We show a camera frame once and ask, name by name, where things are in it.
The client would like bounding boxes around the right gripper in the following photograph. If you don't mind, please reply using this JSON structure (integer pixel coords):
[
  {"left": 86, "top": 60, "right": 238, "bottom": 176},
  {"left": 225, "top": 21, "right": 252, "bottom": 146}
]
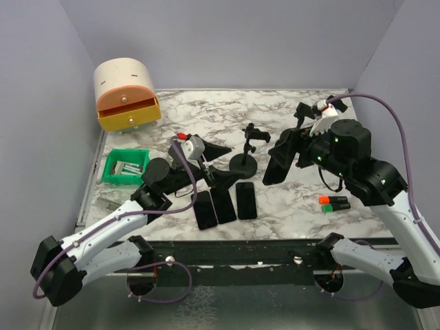
[{"left": 270, "top": 122, "right": 351, "bottom": 179}]

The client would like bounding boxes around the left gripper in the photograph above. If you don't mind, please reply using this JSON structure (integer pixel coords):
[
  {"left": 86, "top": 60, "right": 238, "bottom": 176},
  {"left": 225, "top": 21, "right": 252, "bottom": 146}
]
[{"left": 163, "top": 140, "right": 245, "bottom": 196}]

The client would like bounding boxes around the grey black phone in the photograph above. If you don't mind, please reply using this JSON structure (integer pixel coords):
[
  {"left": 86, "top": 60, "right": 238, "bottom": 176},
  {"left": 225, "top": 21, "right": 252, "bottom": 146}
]
[{"left": 210, "top": 188, "right": 237, "bottom": 224}]

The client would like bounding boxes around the black phone stand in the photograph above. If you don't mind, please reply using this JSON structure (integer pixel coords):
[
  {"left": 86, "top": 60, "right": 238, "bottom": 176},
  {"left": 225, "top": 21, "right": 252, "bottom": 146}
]
[{"left": 327, "top": 95, "right": 348, "bottom": 113}]

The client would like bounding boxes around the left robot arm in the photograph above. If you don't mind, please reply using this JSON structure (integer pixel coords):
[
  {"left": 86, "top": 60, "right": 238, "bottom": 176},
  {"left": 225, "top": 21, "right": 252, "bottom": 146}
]
[{"left": 30, "top": 133, "right": 244, "bottom": 307}]

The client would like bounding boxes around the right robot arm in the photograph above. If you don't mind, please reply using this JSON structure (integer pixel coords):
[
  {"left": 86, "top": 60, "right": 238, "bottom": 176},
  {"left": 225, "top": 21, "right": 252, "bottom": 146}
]
[{"left": 263, "top": 119, "right": 439, "bottom": 309}]

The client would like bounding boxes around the brown base phone stand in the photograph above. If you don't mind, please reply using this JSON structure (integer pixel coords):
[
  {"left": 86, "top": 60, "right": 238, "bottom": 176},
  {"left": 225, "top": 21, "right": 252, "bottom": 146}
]
[{"left": 168, "top": 143, "right": 182, "bottom": 162}]

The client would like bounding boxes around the yellow lower drawer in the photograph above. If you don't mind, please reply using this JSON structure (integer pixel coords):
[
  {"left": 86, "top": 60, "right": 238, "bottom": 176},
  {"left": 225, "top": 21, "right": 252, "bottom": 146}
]
[{"left": 98, "top": 98, "right": 162, "bottom": 132}]

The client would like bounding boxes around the green plastic bin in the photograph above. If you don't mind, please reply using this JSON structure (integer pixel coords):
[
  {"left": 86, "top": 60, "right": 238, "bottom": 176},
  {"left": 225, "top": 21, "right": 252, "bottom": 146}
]
[{"left": 101, "top": 149, "right": 149, "bottom": 186}]

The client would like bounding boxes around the orange upper drawer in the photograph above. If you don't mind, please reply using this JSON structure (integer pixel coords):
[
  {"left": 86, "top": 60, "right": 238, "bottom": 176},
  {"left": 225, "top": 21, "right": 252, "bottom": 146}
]
[{"left": 96, "top": 85, "right": 156, "bottom": 118}]

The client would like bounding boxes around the beige drawer cabinet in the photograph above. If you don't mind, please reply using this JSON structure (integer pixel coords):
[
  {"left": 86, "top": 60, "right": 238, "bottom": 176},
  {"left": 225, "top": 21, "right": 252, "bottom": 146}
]
[{"left": 93, "top": 58, "right": 155, "bottom": 101}]

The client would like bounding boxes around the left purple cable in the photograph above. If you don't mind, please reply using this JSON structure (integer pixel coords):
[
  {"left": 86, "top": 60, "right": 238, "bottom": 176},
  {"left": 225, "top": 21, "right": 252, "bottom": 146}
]
[{"left": 31, "top": 133, "right": 199, "bottom": 305}]

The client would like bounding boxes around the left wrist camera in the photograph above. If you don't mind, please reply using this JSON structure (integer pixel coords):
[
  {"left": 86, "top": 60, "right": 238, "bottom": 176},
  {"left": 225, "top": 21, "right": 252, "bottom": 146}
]
[{"left": 181, "top": 135, "right": 205, "bottom": 161}]

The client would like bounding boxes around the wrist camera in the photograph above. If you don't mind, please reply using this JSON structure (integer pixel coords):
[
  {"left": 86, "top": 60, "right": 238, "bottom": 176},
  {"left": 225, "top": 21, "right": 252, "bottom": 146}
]
[
  {"left": 181, "top": 135, "right": 205, "bottom": 161},
  {"left": 309, "top": 100, "right": 338, "bottom": 137}
]

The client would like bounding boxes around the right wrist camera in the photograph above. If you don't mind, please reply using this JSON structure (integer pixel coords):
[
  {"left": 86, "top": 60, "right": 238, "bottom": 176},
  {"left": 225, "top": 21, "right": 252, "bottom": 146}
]
[{"left": 309, "top": 100, "right": 338, "bottom": 137}]

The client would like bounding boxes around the black front rail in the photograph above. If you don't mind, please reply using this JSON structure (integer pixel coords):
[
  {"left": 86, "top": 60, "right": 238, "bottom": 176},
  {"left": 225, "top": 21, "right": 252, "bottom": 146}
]
[{"left": 150, "top": 239, "right": 336, "bottom": 286}]

